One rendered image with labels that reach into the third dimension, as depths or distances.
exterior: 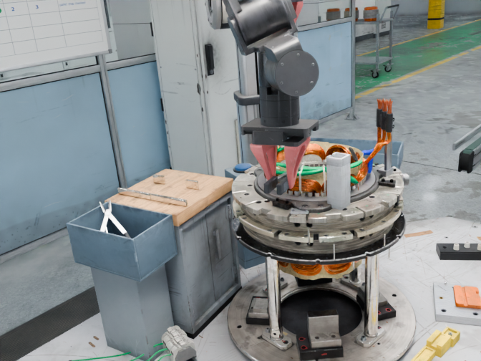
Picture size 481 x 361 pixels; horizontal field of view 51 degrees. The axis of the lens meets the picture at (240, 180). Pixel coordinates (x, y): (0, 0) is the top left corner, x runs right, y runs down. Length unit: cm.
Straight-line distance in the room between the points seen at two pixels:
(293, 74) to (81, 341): 76
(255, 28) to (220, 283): 62
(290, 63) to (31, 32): 247
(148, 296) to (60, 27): 230
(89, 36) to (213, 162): 106
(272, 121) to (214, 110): 247
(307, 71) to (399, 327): 61
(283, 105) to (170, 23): 256
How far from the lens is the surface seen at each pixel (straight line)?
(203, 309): 111
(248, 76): 135
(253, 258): 129
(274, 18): 70
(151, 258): 92
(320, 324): 98
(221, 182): 107
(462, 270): 132
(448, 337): 106
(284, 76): 64
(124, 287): 98
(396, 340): 104
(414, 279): 126
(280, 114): 71
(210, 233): 106
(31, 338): 262
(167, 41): 329
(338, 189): 83
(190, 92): 321
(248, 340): 104
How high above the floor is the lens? 145
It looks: 21 degrees down
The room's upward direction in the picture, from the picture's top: 5 degrees counter-clockwise
